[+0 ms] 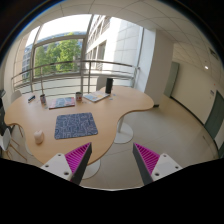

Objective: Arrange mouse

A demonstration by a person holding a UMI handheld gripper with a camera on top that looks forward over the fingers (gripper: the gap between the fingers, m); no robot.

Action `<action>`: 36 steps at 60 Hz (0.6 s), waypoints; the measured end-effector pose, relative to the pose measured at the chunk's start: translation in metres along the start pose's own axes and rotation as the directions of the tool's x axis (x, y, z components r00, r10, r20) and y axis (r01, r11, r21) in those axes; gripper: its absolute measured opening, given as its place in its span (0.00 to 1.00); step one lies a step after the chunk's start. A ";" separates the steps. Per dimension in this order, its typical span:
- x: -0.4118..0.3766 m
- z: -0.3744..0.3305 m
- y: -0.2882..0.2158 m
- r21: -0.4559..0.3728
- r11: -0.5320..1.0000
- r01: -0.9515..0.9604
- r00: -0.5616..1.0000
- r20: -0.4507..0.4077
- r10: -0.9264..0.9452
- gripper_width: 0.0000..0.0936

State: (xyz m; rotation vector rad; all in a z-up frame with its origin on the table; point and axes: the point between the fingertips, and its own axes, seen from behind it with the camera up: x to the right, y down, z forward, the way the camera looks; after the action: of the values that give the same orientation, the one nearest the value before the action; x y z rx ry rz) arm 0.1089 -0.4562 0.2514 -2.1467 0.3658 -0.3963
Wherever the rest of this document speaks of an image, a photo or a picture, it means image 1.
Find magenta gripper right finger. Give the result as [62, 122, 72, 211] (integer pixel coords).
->
[133, 143, 182, 185]

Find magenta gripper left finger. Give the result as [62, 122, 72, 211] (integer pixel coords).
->
[41, 143, 92, 185]

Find blue patterned mouse pad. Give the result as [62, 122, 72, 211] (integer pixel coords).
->
[54, 113, 98, 140]

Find white table leg base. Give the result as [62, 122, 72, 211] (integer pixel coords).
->
[114, 118, 133, 144]

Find white chair left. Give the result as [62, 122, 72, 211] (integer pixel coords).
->
[0, 128, 27, 160]

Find red covered book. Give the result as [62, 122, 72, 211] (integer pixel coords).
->
[49, 97, 75, 109]

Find patterned mug centre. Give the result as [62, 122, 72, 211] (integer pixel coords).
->
[75, 92, 82, 102]

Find patterned mug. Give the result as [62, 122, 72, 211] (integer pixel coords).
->
[40, 94, 46, 105]
[75, 92, 82, 102]

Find patterned mug left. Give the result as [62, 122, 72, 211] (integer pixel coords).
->
[40, 94, 46, 105]

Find open magazine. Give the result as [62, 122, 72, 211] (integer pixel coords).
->
[84, 91, 108, 102]

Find small blue object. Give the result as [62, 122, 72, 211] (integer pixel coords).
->
[28, 96, 36, 103]

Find green door near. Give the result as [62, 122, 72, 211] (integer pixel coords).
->
[205, 92, 224, 138]

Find green door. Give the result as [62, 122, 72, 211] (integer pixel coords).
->
[205, 92, 224, 138]
[164, 62, 179, 97]

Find black cylindrical speaker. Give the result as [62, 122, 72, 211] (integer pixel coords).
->
[105, 78, 113, 94]

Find green door far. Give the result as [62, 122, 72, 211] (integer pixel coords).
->
[164, 62, 179, 97]

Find metal balcony railing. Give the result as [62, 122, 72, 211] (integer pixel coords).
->
[11, 59, 140, 92]

